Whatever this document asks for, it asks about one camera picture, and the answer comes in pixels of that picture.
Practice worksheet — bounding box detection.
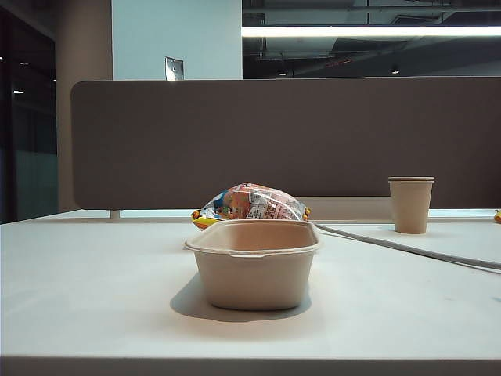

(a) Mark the grey cable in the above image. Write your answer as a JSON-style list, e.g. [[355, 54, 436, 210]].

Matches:
[[312, 222, 501, 271]]

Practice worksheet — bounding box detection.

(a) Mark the orange yellow chip bag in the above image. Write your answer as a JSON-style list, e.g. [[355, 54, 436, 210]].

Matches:
[[191, 181, 312, 230]]

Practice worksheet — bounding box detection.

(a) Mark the beige paper cup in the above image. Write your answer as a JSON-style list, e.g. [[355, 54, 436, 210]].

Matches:
[[387, 175, 435, 235]]

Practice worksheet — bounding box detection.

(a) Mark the white raised desk strip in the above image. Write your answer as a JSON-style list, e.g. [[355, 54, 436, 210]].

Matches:
[[293, 195, 393, 222]]

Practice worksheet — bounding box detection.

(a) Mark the long ceiling light strip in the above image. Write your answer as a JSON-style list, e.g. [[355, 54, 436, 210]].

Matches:
[[241, 25, 501, 39]]

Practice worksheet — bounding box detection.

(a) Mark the grey desk divider panel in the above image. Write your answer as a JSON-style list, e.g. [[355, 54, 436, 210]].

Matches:
[[70, 76, 501, 212]]

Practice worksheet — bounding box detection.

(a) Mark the metal wall plate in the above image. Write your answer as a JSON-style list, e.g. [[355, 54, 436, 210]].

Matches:
[[164, 56, 185, 82]]

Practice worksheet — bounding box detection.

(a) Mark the beige paper pulp box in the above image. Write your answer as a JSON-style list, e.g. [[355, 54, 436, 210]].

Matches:
[[183, 218, 325, 313]]

